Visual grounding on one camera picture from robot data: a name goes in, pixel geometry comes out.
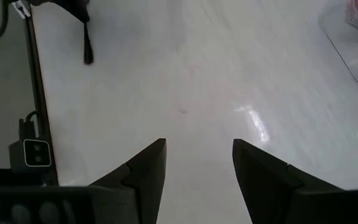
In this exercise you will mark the black table frame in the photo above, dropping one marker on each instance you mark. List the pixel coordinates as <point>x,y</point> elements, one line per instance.
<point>37,93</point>

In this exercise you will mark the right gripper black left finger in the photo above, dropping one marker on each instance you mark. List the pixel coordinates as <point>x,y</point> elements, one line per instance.
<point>141,186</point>

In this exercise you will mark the clear plastic bin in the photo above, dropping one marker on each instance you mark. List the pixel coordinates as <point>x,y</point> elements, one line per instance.
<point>337,37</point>

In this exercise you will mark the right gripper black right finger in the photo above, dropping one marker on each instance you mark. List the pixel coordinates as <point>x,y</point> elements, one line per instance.
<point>272,193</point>

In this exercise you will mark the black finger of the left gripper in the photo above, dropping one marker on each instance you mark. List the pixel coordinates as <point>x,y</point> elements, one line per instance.
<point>82,9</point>
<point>61,3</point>

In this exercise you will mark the grey table-level camera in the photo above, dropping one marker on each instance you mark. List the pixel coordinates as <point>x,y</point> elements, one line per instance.
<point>36,152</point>

